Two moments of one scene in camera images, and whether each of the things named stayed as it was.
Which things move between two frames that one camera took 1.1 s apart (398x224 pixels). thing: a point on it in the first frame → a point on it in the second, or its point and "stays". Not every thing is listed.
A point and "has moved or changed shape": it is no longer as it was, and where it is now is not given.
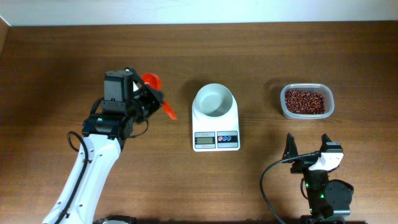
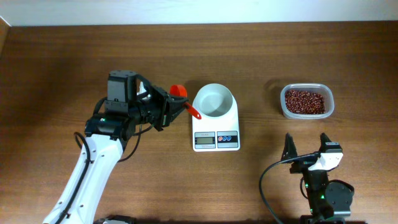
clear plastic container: x=307 y=101 stays
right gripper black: x=302 y=165 stays
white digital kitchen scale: x=216 y=135 stays
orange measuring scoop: x=154 y=81 has moved or changed shape
